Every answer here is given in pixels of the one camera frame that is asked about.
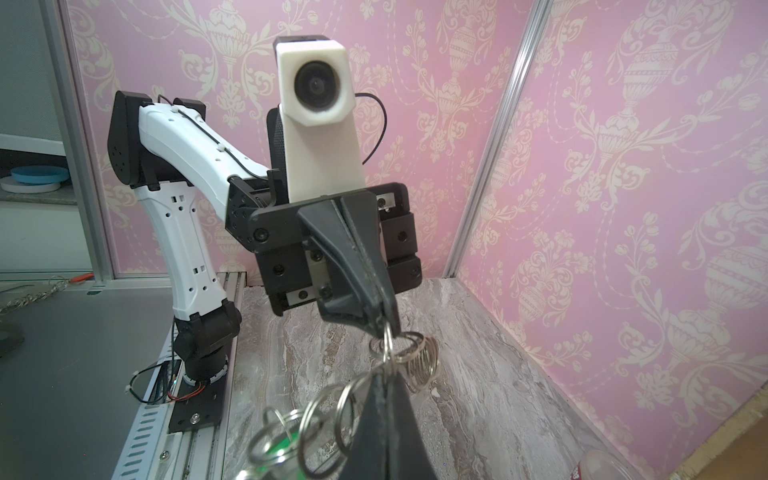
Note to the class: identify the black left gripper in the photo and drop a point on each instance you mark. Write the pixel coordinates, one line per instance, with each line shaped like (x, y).
(340, 250)

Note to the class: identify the aluminium corner post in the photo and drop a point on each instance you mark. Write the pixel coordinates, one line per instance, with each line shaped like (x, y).
(70, 108)
(531, 37)

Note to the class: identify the green key tag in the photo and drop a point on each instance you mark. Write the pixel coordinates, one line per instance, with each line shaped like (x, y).
(282, 452)

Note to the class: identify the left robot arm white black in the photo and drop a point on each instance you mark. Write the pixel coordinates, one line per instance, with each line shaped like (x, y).
(170, 158)

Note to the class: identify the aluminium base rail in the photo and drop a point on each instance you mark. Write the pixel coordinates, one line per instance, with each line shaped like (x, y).
(169, 439)

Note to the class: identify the clear plastic cup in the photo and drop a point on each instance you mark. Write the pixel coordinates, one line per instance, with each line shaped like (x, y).
(599, 465)

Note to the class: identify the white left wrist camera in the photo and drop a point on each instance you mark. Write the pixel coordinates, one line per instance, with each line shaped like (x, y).
(317, 100)

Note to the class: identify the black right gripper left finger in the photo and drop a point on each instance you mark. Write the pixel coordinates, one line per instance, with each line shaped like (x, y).
(369, 455)

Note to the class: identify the aluminium corner post left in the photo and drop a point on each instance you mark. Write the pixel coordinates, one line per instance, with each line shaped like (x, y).
(531, 37)

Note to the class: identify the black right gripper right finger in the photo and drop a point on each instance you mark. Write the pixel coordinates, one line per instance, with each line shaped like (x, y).
(406, 455)

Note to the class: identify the aluminium corner post right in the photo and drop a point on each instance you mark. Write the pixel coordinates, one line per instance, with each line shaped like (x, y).
(70, 108)

